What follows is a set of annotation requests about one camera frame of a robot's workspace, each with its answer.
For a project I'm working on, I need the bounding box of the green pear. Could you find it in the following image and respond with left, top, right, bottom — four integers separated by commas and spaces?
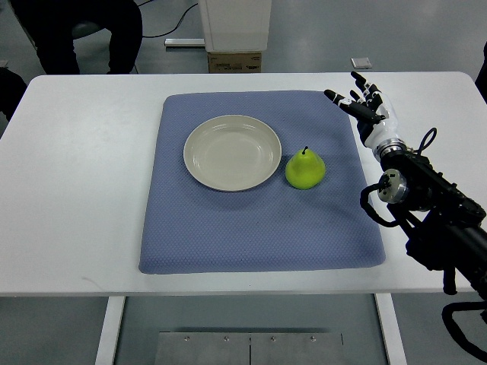
285, 146, 326, 190

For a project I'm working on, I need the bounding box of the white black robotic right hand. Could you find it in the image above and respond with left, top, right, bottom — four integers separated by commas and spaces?
323, 71, 399, 150

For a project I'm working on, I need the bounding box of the left white table leg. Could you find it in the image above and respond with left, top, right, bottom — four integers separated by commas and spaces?
94, 297, 126, 365

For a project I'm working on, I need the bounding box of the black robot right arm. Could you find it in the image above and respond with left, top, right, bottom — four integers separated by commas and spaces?
360, 129, 486, 361

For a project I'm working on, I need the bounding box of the black floor cable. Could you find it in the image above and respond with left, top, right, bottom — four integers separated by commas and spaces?
132, 0, 199, 39

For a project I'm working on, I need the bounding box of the beige round plate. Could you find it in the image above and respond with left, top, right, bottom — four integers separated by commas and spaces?
183, 115, 282, 192

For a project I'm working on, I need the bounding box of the dark object at right edge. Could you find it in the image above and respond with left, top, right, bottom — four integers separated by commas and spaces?
475, 61, 487, 102

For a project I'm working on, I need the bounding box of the right white table leg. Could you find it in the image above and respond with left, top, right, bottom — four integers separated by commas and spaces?
374, 294, 407, 365

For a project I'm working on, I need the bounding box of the small grey floor plate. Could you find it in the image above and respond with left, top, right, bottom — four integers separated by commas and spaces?
350, 57, 373, 69

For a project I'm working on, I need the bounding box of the blue textured mat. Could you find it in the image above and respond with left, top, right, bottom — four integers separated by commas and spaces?
139, 90, 386, 274

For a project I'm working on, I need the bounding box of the metal base plate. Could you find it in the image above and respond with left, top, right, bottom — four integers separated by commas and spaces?
155, 332, 347, 364

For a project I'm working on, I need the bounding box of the dark object at left edge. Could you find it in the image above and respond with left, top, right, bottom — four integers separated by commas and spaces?
0, 68, 27, 121

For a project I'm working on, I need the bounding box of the dark object at edge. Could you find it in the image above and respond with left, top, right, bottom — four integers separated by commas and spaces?
0, 68, 27, 121
475, 61, 487, 102

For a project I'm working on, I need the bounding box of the seated person in black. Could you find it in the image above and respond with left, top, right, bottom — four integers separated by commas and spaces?
9, 0, 144, 75

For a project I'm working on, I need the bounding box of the white table leg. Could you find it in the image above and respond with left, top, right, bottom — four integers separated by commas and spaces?
94, 297, 126, 365
374, 294, 407, 365

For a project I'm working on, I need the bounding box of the silver floor rail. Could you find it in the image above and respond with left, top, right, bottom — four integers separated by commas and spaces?
164, 38, 205, 48

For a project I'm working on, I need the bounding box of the white pedestal column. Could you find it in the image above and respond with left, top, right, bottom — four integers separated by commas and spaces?
198, 0, 272, 52

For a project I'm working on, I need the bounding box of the brown cardboard box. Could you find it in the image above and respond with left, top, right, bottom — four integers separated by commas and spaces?
207, 52, 262, 74

